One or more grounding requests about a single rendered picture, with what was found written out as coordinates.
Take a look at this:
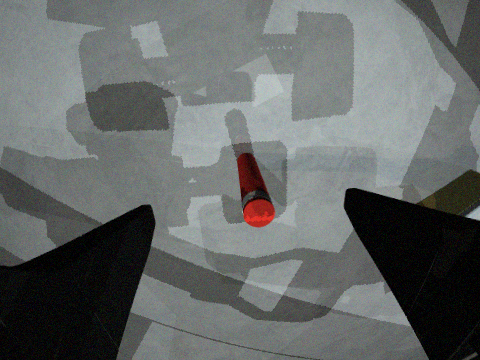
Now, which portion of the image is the red peg with grey band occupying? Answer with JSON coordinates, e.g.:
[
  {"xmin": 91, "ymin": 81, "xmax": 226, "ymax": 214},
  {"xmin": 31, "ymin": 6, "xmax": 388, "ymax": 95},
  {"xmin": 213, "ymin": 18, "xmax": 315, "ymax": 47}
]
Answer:
[{"xmin": 237, "ymin": 152, "xmax": 275, "ymax": 228}]

